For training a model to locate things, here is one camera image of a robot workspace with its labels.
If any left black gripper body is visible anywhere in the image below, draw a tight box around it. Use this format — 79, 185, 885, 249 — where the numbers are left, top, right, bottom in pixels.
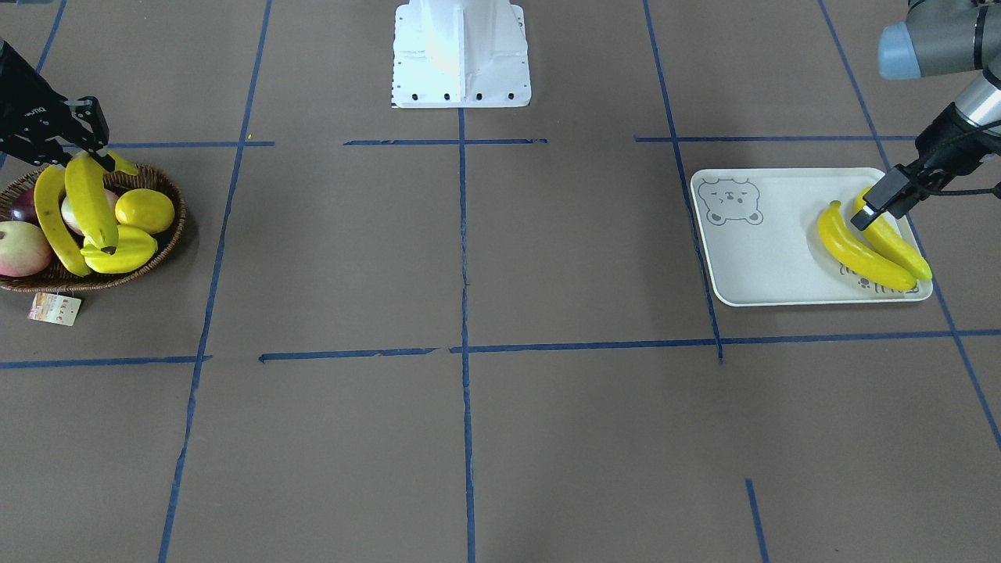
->
913, 102, 999, 182

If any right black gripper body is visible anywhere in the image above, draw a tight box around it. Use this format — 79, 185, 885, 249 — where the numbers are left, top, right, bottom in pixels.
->
1, 39, 79, 165

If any light yellow-green toy banana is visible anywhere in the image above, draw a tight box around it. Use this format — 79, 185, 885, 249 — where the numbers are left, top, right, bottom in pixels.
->
861, 213, 933, 282

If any long yellow toy banana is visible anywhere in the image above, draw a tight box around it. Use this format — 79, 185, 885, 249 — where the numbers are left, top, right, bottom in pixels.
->
65, 151, 138, 254

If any glossy yellow toy banana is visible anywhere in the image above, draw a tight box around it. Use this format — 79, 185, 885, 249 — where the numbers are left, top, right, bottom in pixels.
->
33, 165, 92, 278

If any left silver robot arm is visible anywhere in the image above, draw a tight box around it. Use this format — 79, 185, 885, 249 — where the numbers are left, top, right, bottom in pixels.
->
852, 1, 1000, 231

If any brown woven wicker basket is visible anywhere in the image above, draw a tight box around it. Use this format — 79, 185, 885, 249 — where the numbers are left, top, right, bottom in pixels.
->
1, 163, 188, 292

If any paper tag on basket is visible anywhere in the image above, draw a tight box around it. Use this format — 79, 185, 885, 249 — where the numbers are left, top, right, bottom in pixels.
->
27, 292, 84, 327

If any pale pink toy apple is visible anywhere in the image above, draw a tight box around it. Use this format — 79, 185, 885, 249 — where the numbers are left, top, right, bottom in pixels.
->
60, 188, 119, 237

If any dark red toy fruit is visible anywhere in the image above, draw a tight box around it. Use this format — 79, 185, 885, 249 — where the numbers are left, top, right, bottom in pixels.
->
9, 188, 39, 227

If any orange yellow toy mango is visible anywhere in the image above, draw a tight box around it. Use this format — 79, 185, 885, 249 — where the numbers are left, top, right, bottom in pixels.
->
114, 188, 175, 235

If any pink white toy peach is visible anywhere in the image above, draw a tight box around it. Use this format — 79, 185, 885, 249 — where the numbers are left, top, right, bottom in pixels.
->
1, 221, 53, 278

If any small yellow toy banana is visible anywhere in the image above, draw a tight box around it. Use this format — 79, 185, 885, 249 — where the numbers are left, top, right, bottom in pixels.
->
80, 224, 160, 274

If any white rectangular bear tray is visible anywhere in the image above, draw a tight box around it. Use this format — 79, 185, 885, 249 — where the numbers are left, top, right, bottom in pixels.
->
690, 167, 934, 307

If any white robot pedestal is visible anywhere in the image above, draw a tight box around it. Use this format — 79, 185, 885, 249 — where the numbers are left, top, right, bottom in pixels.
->
391, 1, 532, 108

